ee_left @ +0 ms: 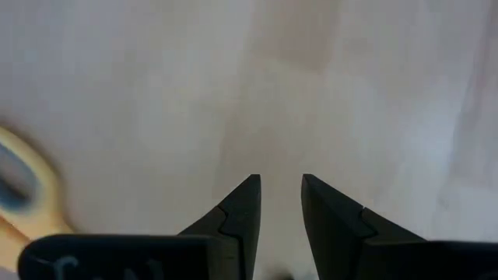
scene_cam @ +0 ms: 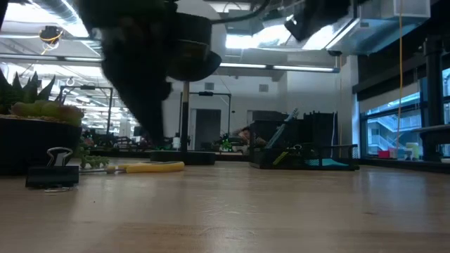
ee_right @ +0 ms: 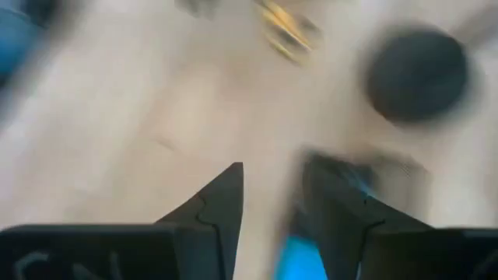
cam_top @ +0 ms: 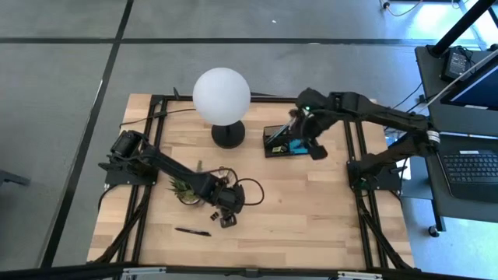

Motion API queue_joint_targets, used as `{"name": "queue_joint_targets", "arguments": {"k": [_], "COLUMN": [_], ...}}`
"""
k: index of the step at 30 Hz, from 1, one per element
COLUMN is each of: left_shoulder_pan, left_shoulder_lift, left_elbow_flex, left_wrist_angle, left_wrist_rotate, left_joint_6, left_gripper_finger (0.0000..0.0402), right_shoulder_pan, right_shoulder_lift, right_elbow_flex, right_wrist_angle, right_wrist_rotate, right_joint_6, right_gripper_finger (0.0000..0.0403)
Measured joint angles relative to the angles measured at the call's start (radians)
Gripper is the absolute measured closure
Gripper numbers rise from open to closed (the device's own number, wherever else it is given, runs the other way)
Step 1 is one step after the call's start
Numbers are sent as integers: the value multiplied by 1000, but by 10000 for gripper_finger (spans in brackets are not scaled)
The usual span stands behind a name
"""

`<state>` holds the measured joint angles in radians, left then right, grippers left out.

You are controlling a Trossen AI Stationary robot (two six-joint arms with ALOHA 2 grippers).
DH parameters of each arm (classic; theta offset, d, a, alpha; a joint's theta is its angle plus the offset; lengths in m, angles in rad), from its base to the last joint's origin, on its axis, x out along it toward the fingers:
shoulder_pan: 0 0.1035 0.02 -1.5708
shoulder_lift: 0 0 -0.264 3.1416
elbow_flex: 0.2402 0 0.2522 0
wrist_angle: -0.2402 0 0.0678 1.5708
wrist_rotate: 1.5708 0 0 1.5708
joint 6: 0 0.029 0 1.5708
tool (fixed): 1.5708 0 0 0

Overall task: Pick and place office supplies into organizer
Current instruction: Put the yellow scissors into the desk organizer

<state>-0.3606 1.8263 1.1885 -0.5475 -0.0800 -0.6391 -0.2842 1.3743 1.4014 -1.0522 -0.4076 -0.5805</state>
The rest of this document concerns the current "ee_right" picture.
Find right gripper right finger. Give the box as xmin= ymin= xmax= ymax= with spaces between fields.
xmin=300 ymin=154 xmax=432 ymax=280

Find blue pencil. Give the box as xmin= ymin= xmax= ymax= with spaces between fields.
xmin=272 ymin=165 xmax=377 ymax=280

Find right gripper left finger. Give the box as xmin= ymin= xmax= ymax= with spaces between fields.
xmin=155 ymin=162 xmax=245 ymax=280

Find yellow handled scissors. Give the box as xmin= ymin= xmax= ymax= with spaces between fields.
xmin=254 ymin=0 xmax=324 ymax=66

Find white globe table lamp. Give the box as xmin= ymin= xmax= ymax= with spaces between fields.
xmin=363 ymin=26 xmax=472 ymax=125

